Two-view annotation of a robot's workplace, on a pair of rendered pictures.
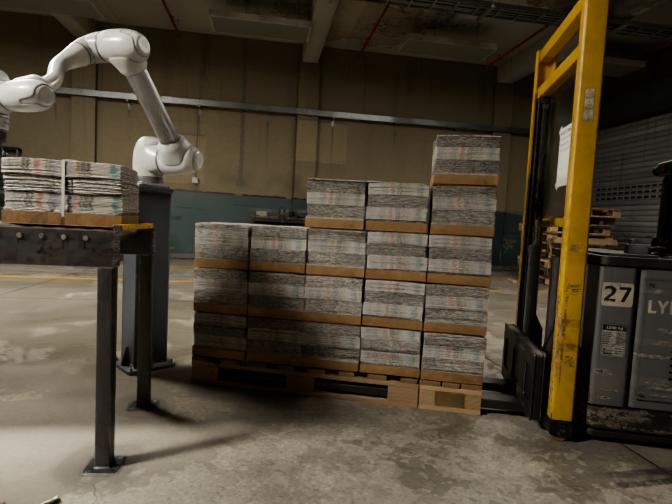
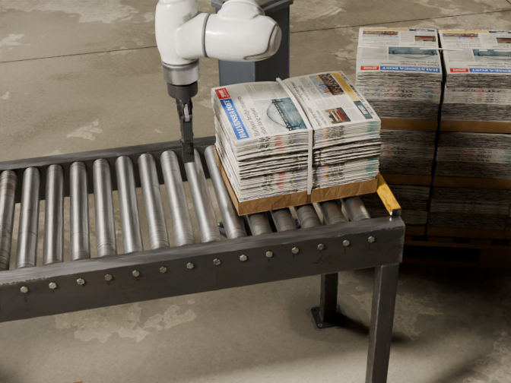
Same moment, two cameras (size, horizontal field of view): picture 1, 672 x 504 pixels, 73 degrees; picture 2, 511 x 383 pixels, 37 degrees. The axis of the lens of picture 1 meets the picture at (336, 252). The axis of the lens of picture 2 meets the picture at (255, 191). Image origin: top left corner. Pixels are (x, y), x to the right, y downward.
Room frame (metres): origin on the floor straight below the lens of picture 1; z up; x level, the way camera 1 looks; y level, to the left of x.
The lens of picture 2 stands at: (-0.05, 1.13, 1.98)
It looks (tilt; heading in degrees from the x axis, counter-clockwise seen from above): 35 degrees down; 359
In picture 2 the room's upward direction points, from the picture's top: 2 degrees counter-clockwise
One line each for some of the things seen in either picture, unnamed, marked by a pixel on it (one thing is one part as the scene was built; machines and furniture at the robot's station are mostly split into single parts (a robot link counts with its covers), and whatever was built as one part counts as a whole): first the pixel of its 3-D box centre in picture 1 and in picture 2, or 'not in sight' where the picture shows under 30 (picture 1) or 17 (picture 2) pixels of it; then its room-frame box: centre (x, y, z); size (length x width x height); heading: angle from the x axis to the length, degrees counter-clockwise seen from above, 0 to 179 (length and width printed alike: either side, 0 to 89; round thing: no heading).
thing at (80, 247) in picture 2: not in sight; (79, 213); (1.61, 1.55, 0.77); 0.47 x 0.05 x 0.05; 9
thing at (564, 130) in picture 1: (561, 147); not in sight; (2.19, -1.05, 1.27); 0.57 x 0.01 x 0.65; 171
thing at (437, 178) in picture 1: (454, 275); not in sight; (2.27, -0.60, 0.63); 0.38 x 0.29 x 0.97; 171
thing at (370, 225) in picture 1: (397, 226); not in sight; (2.32, -0.31, 0.86); 0.38 x 0.29 x 0.04; 170
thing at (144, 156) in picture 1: (150, 157); not in sight; (2.52, 1.05, 1.17); 0.18 x 0.16 x 0.22; 75
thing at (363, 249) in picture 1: (311, 305); (507, 152); (2.38, 0.12, 0.42); 1.17 x 0.39 x 0.83; 81
